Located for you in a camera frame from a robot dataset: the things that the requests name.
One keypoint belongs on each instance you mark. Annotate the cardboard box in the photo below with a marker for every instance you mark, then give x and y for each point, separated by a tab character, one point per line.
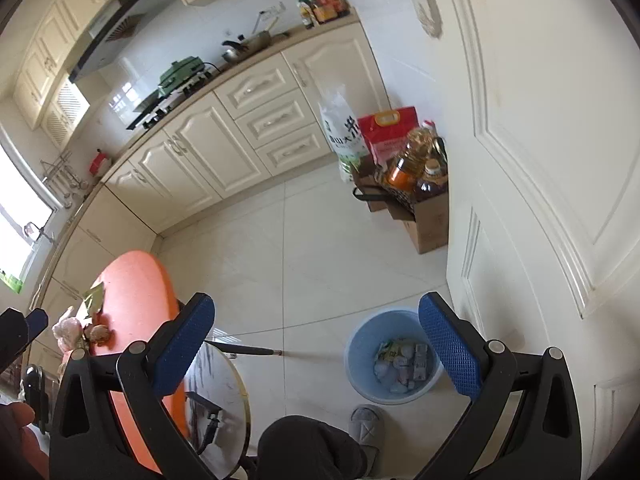
427	225

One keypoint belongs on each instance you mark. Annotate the white rice bag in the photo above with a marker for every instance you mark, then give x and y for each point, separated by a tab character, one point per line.
342	135

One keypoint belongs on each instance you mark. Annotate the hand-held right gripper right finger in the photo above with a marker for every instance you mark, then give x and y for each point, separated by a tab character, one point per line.
450	347

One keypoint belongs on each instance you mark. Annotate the green electric cooking pot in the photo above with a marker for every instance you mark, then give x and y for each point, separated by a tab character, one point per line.
181	75

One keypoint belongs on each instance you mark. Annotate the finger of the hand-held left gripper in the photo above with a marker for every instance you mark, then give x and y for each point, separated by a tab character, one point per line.
37	322
10	340

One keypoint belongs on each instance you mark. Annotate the cream lower kitchen cabinets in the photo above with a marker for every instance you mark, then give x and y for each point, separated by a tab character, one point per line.
200	150

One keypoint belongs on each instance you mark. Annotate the grey slipper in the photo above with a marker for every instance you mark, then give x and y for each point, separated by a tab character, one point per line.
367	435

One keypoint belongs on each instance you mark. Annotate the brown crumpled lump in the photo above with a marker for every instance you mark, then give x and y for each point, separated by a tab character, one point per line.
98	334

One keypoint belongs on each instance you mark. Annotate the steel wok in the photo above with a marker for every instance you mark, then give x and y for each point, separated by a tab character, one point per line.
250	45

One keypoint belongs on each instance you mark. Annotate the group of condiment bottles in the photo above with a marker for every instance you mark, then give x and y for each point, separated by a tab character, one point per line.
322	5

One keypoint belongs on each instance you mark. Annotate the round marble table shelf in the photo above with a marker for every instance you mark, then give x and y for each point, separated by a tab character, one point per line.
225	395

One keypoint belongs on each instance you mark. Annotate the green dish soap bottle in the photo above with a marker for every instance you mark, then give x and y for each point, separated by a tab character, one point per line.
11	282

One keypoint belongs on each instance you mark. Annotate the row of cream upper cabinets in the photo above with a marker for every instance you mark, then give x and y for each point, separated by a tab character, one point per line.
55	35

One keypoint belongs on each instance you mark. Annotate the cream cabinet drawer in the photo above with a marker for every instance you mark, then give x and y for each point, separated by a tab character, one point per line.
274	121
292	149
257	91

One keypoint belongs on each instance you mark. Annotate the round orange table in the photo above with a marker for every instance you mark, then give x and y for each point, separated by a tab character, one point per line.
135	300

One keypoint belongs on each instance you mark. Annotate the person's dark trouser leg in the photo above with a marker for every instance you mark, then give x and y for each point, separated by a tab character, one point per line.
310	450

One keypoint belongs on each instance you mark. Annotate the red rice bag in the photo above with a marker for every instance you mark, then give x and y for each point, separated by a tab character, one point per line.
387	132

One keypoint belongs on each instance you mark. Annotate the white panel door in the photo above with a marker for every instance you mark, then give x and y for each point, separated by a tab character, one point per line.
540	110

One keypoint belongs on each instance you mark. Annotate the green snack packet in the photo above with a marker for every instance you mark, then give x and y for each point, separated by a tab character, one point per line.
94	302

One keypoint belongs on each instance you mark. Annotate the hanging utensil rack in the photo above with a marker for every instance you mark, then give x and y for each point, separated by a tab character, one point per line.
65	182

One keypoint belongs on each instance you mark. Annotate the dark sauce bottle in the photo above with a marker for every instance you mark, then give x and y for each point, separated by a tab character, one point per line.
431	180

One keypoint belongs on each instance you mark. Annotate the yellow-green packet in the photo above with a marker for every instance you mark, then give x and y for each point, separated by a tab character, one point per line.
391	351

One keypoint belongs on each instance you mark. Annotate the steel range hood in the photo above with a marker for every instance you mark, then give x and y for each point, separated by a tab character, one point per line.
120	30

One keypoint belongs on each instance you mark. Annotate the blue plastic trash bin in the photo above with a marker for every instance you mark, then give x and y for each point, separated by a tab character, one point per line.
360	360

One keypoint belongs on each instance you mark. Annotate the kitchen window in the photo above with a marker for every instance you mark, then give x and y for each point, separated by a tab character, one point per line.
20	210

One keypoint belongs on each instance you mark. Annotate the person's left hand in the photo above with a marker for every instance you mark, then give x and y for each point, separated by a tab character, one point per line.
17	417

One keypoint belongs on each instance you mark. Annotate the black rod with metal tip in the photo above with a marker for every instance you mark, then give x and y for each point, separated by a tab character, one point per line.
245	349

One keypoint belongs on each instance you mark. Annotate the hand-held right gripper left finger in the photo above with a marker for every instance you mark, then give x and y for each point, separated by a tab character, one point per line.
184	347

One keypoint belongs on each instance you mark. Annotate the clear plastic bag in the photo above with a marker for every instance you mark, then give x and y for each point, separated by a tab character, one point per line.
67	330

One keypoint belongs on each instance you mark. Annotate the chrome faucet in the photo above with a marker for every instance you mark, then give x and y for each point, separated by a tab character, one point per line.
37	232

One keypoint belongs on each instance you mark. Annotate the wall power outlet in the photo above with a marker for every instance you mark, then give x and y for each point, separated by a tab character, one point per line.
271	11

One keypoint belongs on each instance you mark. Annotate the black cooktop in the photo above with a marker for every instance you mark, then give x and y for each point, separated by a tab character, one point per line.
170	102

